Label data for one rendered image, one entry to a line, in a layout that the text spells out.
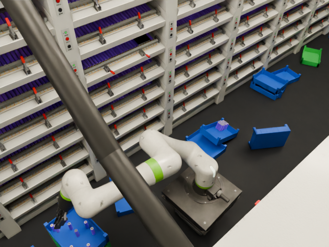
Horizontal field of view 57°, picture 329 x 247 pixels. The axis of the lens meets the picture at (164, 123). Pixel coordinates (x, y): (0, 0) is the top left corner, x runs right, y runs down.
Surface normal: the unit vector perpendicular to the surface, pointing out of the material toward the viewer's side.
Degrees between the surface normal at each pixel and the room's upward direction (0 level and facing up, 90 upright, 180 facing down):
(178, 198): 1
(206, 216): 1
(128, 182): 33
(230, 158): 0
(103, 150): 43
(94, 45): 18
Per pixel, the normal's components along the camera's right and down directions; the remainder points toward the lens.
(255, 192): 0.01, -0.70
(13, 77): 0.21, -0.49
